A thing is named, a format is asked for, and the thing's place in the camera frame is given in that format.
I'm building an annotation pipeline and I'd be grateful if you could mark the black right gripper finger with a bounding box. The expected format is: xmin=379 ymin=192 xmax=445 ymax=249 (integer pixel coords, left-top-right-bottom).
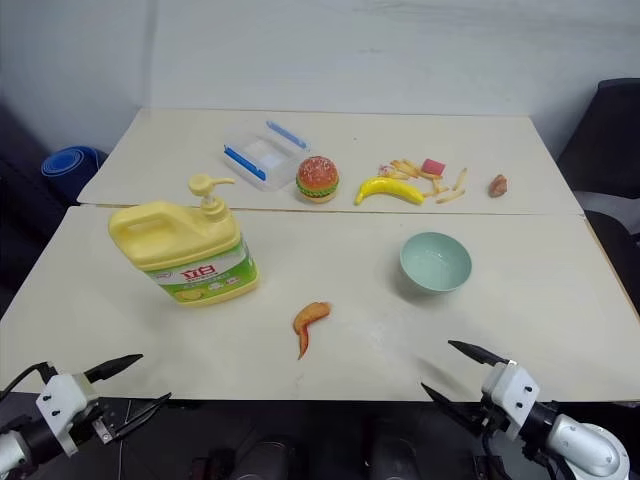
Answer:
xmin=447 ymin=339 xmax=510 ymax=368
xmin=420 ymin=382 xmax=485 ymax=432

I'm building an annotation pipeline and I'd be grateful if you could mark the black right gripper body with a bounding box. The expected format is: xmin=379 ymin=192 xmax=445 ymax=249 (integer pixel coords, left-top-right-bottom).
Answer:
xmin=468 ymin=391 xmax=512 ymax=445

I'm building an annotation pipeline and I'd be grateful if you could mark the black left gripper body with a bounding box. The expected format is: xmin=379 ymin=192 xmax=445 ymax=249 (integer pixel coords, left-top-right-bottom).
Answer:
xmin=82 ymin=370 xmax=135 ymax=445

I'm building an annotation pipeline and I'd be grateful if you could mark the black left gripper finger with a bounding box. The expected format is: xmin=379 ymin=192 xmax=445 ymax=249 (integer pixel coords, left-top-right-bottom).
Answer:
xmin=116 ymin=392 xmax=173 ymax=441
xmin=84 ymin=353 xmax=144 ymax=386

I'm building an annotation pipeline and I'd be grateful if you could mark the light green bowl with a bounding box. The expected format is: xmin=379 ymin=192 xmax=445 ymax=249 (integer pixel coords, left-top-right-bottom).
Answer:
xmin=398 ymin=231 xmax=474 ymax=297

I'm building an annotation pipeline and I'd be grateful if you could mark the yellow dish soap pump bottle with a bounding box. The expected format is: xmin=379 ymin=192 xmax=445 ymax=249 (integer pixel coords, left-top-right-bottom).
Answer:
xmin=107 ymin=173 xmax=261 ymax=307

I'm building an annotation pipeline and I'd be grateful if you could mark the dark rounded shape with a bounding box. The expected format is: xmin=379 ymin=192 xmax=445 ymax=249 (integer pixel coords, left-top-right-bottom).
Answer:
xmin=238 ymin=438 xmax=302 ymax=480

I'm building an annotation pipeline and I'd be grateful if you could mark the black chair armrest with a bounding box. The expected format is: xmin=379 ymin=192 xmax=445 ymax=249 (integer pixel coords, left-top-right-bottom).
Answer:
xmin=582 ymin=208 xmax=640 ymax=324

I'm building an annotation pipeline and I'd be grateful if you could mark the orange toy chicken wing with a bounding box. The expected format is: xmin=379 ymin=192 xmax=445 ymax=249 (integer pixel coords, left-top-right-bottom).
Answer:
xmin=292 ymin=300 xmax=333 ymax=361

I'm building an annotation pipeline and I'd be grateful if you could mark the dark sofa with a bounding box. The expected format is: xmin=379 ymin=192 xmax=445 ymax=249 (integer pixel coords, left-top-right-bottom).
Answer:
xmin=0 ymin=102 xmax=109 ymax=314

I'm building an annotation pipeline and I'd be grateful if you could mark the yellow toy banana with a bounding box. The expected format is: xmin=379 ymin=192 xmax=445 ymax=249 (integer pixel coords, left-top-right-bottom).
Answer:
xmin=354 ymin=176 xmax=426 ymax=207

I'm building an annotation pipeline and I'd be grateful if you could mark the blue rolled mat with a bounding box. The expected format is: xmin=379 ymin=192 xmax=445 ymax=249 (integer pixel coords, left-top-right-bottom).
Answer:
xmin=40 ymin=145 xmax=108 ymax=181

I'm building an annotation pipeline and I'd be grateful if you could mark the toy hamburger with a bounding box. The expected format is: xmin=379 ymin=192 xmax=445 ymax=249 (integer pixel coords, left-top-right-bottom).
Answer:
xmin=295 ymin=155 xmax=341 ymax=204

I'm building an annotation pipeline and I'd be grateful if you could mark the black chair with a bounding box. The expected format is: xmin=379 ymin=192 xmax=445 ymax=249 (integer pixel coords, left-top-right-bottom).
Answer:
xmin=556 ymin=77 xmax=640 ymax=201

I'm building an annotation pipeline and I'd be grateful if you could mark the clear container with blue clips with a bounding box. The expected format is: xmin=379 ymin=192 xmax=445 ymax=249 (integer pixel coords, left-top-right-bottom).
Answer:
xmin=222 ymin=119 xmax=309 ymax=193

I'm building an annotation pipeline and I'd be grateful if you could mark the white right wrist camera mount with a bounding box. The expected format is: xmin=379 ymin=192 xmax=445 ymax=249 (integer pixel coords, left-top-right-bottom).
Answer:
xmin=480 ymin=358 xmax=542 ymax=442

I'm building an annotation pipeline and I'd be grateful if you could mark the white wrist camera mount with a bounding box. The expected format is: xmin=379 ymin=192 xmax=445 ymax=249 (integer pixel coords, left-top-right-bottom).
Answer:
xmin=35 ymin=371 xmax=103 ymax=457
xmin=480 ymin=358 xmax=542 ymax=442

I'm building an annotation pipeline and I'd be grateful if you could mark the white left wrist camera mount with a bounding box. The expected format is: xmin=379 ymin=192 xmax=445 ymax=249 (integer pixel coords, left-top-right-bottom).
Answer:
xmin=35 ymin=371 xmax=103 ymax=457

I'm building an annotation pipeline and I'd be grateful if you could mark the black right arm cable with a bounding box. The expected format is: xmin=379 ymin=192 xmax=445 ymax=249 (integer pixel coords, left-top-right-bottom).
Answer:
xmin=519 ymin=442 xmax=579 ymax=480

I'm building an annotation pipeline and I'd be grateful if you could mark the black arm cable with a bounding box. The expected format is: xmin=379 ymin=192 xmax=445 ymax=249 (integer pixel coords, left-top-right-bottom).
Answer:
xmin=0 ymin=361 xmax=57 ymax=397
xmin=519 ymin=442 xmax=579 ymax=480

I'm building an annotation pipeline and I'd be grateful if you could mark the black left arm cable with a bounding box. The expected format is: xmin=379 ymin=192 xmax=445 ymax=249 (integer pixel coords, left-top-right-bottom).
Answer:
xmin=0 ymin=361 xmax=57 ymax=397

